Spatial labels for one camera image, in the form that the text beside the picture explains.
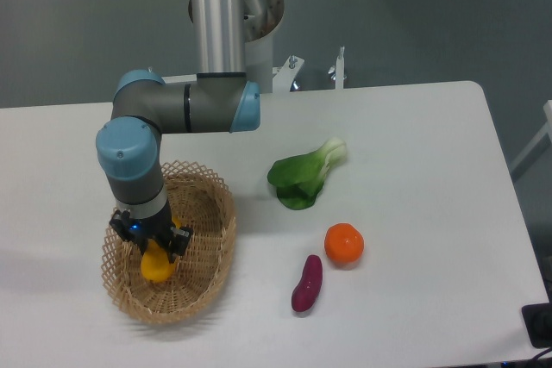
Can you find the yellow mango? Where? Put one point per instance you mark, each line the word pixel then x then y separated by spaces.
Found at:
pixel 155 264

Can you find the woven wicker basket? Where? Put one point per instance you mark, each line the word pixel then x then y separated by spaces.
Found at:
pixel 200 200

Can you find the green bok choy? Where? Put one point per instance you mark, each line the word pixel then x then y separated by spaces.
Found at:
pixel 300 178

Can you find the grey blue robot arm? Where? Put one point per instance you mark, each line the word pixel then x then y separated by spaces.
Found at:
pixel 146 107

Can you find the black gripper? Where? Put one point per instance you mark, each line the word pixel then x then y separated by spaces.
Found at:
pixel 159 227

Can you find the purple sweet potato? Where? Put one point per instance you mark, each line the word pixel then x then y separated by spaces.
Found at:
pixel 309 286

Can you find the black device at table edge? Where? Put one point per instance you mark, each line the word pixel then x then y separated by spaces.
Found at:
pixel 537 321

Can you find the white frame at right edge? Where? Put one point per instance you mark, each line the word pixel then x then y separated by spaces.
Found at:
pixel 534 149

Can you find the orange fruit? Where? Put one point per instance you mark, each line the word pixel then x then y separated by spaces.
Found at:
pixel 343 243

